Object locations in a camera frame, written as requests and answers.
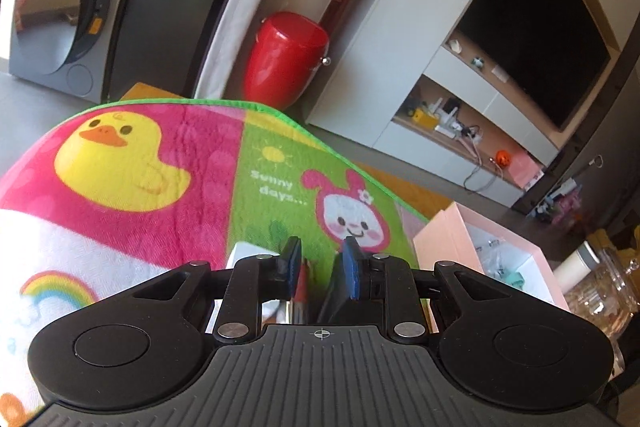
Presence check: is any white power strip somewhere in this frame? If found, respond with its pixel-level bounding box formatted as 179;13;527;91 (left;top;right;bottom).
435;123;484;141

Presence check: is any white television cabinet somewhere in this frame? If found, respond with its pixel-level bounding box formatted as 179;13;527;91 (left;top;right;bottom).
305;0;626;208

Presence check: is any pink paper bag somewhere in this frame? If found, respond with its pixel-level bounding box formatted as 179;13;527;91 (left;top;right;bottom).
505;152;544;190

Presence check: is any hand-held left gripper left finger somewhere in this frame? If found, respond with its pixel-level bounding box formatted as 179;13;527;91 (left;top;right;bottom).
120;236;304;345

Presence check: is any dark grey tall panel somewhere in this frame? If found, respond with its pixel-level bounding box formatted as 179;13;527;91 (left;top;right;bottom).
102;0;273;104

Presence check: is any red lipstick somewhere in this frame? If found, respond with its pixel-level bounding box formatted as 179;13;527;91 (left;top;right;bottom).
292;277;310;324

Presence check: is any teal oval gadget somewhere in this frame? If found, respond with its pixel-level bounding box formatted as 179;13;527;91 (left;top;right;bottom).
492;272;526;291

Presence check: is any clear plastic wrapper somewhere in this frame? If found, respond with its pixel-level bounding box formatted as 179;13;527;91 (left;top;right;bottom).
470;227;517;274

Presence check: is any colourful printed mat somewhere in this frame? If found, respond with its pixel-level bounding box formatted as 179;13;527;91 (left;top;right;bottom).
0;99;431;427

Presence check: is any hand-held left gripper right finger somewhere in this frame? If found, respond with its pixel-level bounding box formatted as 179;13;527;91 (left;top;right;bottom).
341;237;521;342

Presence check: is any black television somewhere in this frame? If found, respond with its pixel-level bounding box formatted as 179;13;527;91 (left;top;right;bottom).
457;0;612;131

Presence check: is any glass jar with nuts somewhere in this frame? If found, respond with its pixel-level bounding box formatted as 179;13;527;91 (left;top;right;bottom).
567;247;640;339

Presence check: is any black oval gadget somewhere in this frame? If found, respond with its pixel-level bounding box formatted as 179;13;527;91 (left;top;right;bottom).
316;277;351;324

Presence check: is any white tumbler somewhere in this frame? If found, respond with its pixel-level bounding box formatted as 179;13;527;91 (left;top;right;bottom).
552;242;601;295

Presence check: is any white charger plug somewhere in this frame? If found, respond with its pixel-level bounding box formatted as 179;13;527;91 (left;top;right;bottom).
207;243;282;333

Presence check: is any grey washing machine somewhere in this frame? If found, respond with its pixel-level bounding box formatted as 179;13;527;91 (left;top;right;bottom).
0;0;166;102

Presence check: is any yellow box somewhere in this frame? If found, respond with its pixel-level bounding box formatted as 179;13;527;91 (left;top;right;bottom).
412;107;441;128

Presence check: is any pink cardboard box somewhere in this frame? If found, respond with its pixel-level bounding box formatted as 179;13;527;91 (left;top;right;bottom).
412;201;571;333

